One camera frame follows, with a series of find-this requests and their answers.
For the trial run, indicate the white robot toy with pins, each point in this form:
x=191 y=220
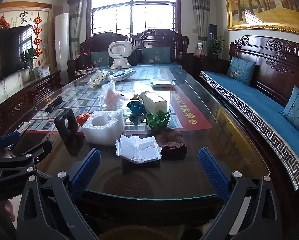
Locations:
x=120 y=51

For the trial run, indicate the corner potted plant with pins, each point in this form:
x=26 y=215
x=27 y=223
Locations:
x=216 y=46

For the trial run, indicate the grey curtain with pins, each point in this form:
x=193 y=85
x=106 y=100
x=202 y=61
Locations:
x=75 y=20
x=201 y=10

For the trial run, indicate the black flat television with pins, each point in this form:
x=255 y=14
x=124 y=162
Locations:
x=13 y=42

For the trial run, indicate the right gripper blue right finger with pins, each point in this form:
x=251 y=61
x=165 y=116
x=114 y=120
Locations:
x=217 y=178

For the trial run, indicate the blue sofa seat cushion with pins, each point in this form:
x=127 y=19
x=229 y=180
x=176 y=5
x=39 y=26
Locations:
x=265 y=115

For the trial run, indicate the white foam packaging block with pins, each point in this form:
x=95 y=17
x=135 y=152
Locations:
x=104 y=127

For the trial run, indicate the wooden tv cabinet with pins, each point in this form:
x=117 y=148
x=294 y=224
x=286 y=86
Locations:
x=12 y=109

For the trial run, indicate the green crumpled wrapper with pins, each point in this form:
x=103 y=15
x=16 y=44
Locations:
x=159 y=120

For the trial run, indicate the red chinese knot ornament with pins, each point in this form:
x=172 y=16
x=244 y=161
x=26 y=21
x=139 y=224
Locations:
x=3 y=23

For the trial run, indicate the gold framed tree painting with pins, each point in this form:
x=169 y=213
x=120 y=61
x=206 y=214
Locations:
x=275 y=15

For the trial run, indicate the white standing air conditioner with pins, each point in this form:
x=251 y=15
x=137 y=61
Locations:
x=61 y=41

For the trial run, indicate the blue floral pillow far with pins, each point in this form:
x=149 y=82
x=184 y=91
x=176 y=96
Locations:
x=241 y=70

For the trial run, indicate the teal crumpled wrapper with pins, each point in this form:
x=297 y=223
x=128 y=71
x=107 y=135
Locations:
x=137 y=108

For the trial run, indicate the green plant in vase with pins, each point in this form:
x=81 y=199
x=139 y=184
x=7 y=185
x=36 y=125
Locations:
x=28 y=57

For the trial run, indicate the gold snack wrapper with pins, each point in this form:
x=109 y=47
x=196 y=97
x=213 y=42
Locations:
x=135 y=98

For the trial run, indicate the wooden armchair left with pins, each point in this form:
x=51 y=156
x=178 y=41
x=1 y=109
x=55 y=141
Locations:
x=97 y=44

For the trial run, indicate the teal pillow left chair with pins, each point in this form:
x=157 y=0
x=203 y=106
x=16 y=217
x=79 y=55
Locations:
x=100 y=58

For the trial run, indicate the orange crumpled wrapper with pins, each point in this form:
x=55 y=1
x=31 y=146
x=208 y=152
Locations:
x=81 y=118

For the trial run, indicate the white plastic milk bottle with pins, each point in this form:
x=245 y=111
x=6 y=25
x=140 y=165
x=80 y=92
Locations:
x=153 y=102

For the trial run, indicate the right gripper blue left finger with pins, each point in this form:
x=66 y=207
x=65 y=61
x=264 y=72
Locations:
x=81 y=173

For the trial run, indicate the long wooden sofa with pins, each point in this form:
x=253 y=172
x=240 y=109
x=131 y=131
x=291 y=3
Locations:
x=276 y=66

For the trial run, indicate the pink white plastic bag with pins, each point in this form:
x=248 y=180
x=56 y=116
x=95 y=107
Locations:
x=110 y=99

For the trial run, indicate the left grey curtain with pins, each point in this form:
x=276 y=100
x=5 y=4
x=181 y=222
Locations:
x=75 y=20

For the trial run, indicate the crumpled white paper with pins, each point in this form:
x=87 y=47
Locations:
x=137 y=150

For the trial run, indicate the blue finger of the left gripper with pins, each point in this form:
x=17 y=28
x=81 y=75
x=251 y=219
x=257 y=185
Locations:
x=9 y=139

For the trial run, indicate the teal pillow chair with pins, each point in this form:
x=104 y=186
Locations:
x=100 y=58
x=156 y=55

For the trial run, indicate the window with bars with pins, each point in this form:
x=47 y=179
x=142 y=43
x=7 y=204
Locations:
x=129 y=17

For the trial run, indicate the brown knitted hat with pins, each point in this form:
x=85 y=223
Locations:
x=172 y=144

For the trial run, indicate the wooden armchair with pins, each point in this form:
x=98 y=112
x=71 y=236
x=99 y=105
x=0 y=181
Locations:
x=178 y=44
x=97 y=44

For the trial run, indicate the teal pillow right chair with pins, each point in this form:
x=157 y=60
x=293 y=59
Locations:
x=156 y=55

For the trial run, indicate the person's left hand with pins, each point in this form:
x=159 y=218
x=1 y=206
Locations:
x=7 y=216

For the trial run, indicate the right grey curtain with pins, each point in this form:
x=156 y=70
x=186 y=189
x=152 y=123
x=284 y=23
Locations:
x=201 y=10

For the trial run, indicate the black woven holder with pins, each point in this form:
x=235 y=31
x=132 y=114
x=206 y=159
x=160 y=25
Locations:
x=66 y=124

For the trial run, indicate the wooden armchair right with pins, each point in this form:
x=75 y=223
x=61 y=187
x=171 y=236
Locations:
x=178 y=44

